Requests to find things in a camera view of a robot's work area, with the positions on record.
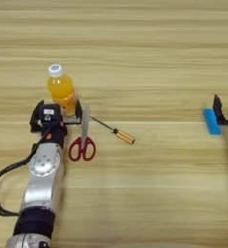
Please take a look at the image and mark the blue eraser block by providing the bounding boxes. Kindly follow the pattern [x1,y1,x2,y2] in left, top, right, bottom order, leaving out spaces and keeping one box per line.
[202,108,222,136]

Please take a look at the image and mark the red handled scissors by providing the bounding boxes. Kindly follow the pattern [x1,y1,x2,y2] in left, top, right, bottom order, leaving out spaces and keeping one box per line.
[67,103,97,163]

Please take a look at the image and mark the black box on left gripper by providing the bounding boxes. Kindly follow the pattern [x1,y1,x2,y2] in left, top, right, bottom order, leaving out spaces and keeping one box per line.
[40,104,62,125]

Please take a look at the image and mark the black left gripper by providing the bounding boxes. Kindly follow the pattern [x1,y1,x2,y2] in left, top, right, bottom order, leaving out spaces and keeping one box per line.
[29,99,84,148]

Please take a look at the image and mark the amber handled screwdriver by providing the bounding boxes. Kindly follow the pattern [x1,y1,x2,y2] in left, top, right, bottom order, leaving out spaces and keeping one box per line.
[89,115,137,145]

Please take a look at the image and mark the orange juice bottle white cap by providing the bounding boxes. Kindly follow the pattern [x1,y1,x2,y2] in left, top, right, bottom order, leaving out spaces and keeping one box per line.
[47,63,78,117]

